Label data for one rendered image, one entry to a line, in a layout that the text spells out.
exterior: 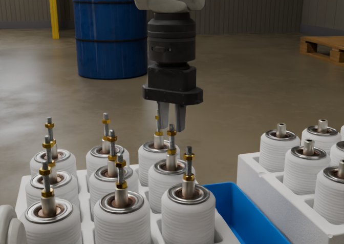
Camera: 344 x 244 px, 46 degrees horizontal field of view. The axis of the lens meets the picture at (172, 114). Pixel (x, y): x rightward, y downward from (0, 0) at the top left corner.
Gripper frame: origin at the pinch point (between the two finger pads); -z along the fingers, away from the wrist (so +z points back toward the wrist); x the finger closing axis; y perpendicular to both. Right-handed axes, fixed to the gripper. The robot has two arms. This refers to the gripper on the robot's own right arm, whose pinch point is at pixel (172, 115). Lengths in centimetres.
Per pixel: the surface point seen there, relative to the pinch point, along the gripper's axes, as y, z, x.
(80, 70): 154, -31, -161
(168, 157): -1.1, -8.6, -0.2
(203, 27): 468, -26, -209
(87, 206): -11.0, -18.3, -13.4
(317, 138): 33.4, -11.5, 22.4
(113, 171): -9.0, -10.2, -7.9
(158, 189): -4.7, -14.2, -0.5
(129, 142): 61, -36, -54
